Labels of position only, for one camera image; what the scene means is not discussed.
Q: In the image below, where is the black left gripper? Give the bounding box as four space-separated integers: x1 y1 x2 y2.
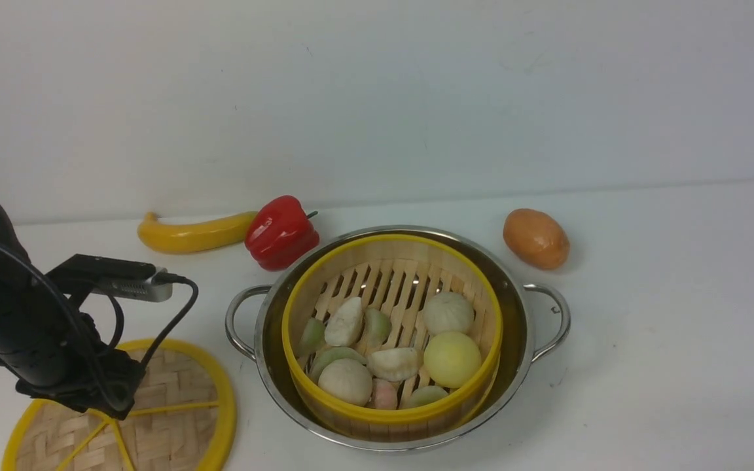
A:
0 281 144 419

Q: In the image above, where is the yellow woven bamboo steamer lid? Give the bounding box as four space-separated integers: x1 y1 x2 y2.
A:
2 340 237 470

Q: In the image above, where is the yellow rimmed bamboo steamer basket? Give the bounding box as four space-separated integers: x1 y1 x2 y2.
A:
280 230 505 442

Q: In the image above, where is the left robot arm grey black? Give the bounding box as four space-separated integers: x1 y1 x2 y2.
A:
0 206 143 420

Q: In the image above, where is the stainless steel pot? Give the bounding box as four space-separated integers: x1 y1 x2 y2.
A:
224 226 571 453

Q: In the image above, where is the yellow toy banana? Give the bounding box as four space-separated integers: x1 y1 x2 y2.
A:
137 211 258 254

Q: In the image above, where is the red toy bell pepper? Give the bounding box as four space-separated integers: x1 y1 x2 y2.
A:
243 196 320 271

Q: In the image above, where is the green dumpling far left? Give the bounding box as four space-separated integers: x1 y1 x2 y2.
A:
296 318 325 357

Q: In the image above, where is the green dumpling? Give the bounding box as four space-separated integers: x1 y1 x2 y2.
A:
364 307 393 347
296 318 325 357
308 347 367 383
402 385 449 409

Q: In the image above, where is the green dumpling lower left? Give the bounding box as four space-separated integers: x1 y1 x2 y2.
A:
308 347 367 383

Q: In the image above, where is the white crescent dumpling upper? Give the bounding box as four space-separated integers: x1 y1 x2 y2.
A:
324 297 365 347

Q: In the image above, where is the white crescent dumpling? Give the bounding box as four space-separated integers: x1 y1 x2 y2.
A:
324 297 365 347
366 347 422 382

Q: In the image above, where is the white round bun near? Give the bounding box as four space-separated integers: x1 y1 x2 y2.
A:
318 358 373 406

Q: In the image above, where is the white round bun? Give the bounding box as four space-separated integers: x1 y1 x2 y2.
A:
318 358 373 406
421 291 474 336

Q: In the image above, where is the green dumpling centre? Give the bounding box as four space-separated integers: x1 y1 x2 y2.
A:
364 307 393 347

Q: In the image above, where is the pink small dumpling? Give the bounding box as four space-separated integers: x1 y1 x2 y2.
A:
369 378 398 410

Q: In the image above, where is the white crescent dumpling centre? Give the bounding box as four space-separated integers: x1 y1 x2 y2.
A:
366 347 422 382

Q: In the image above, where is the green dumpling near right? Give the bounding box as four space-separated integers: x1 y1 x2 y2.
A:
402 385 449 409

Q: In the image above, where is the white round bun far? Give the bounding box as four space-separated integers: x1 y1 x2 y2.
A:
421 291 474 336

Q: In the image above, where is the yellow round bun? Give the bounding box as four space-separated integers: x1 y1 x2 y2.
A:
423 331 482 389

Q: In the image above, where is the brown toy potato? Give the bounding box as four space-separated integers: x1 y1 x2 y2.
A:
503 208 569 271

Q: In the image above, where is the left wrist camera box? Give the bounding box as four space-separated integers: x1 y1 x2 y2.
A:
46 254 173 302

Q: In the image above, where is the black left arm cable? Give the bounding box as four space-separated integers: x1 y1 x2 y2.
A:
0 226 199 413

